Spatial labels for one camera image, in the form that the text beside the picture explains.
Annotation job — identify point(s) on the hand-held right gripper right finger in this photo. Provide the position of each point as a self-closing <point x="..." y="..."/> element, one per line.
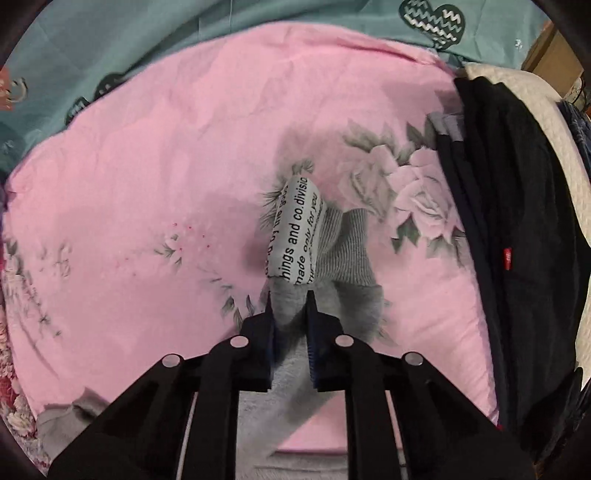
<point x="312" y="340"/>

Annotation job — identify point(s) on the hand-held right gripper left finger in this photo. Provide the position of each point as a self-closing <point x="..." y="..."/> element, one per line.
<point x="270" y="333"/>

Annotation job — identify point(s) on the pink floral blanket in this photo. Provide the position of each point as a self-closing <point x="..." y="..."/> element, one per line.
<point x="161" y="194"/>

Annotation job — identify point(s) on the black garment with red tag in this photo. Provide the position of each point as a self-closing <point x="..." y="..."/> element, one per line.
<point x="517" y="221"/>

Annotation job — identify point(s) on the teal heart-print bedsheet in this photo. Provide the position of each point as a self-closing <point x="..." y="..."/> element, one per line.
<point x="231" y="23"/>

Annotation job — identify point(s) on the dark blue denim garment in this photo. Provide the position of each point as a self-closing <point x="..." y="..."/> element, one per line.
<point x="577" y="127"/>

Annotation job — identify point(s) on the cardboard box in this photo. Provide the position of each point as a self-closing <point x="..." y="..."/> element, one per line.
<point x="554" y="53"/>

